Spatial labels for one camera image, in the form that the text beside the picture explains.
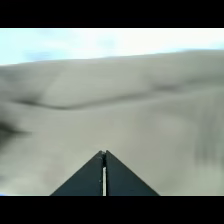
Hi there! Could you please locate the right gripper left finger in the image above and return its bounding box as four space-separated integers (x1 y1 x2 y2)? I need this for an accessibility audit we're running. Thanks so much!
49 150 105 197

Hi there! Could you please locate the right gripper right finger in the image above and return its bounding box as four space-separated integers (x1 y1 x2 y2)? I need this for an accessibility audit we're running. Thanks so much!
105 150 160 197

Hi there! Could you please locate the grey garment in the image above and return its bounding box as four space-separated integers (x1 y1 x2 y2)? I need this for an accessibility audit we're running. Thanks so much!
0 49 224 197

